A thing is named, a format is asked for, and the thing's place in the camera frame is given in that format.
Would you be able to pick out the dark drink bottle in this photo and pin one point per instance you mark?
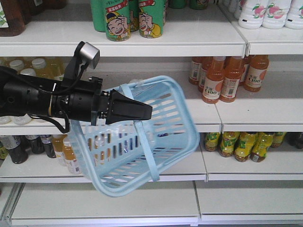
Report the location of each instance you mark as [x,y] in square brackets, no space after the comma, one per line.
[13,145]
[48,146]
[35,144]

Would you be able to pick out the white peach drink bottle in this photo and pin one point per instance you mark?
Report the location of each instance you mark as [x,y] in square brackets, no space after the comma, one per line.
[252,14]
[276,13]

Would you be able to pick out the yellow lemon tea bottle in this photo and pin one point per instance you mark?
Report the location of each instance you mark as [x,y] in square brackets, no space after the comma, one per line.
[278,139]
[211,141]
[245,143]
[228,140]
[259,150]

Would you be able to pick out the orange C100 juice bottle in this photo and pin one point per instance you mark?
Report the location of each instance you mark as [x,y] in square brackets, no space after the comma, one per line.
[232,75]
[256,74]
[214,81]

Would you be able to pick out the green cartoon drink can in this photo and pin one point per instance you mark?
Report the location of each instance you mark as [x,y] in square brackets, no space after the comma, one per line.
[151,14]
[116,17]

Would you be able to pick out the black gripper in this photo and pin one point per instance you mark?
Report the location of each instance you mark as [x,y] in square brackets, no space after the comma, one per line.
[87,102]

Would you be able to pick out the orange juice bottle white label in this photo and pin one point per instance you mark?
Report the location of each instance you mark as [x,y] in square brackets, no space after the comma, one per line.
[70,159]
[57,142]

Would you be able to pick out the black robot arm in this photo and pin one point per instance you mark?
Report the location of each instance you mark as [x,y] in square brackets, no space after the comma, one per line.
[59,102]

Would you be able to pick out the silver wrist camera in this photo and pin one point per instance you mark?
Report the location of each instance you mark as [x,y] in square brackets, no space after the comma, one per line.
[90,54]

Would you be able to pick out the light blue plastic basket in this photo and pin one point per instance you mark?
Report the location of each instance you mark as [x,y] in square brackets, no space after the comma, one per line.
[120,157]

